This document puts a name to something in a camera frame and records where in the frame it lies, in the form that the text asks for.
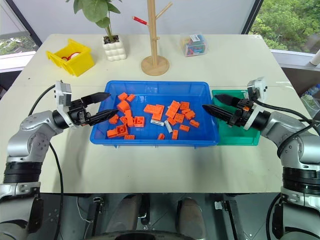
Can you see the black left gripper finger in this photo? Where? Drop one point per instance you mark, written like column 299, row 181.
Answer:
column 102, row 116
column 96, row 97

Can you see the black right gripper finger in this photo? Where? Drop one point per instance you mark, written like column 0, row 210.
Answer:
column 218, row 112
column 228, row 100

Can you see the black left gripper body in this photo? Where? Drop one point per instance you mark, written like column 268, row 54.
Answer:
column 78, row 113

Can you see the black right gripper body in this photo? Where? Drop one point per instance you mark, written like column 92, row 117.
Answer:
column 242, row 112

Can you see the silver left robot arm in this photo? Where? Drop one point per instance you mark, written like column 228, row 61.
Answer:
column 35, row 123

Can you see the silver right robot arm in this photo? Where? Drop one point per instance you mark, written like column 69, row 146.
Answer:
column 283, row 123

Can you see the green plastic tray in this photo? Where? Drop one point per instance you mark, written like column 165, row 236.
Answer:
column 237, row 136

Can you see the clear box of colourful pieces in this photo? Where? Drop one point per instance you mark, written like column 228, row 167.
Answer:
column 195, row 45

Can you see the large orange building block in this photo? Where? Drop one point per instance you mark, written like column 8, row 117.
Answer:
column 154, row 109
column 173, row 109
column 117, row 131

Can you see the yellow plastic bin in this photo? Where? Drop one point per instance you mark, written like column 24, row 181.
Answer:
column 80, row 62

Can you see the white red round item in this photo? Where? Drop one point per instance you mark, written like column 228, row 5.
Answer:
column 71, row 55

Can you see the white bubble plant pot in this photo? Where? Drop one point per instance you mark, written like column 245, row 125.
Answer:
column 114, row 50

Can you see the blue plastic bin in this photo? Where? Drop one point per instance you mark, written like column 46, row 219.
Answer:
column 150, row 87

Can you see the wooden peg stand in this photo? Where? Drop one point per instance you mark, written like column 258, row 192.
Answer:
column 155, row 63

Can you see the clear water bottle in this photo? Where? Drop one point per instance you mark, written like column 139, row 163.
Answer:
column 313, row 90

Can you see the green leafy plant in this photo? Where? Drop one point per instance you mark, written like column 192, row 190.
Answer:
column 98, row 11

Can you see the red cylinder on peg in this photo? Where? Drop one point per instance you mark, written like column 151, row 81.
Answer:
column 140, row 20

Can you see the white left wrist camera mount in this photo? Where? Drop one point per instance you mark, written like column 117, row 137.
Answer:
column 62, row 96

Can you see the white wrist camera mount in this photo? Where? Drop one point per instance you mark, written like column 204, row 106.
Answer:
column 257, row 87
column 62, row 96

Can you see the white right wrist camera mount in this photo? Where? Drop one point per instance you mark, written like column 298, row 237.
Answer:
column 257, row 87

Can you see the black window frame post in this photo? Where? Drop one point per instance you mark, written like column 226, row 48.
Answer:
column 25, row 22
column 252, row 15

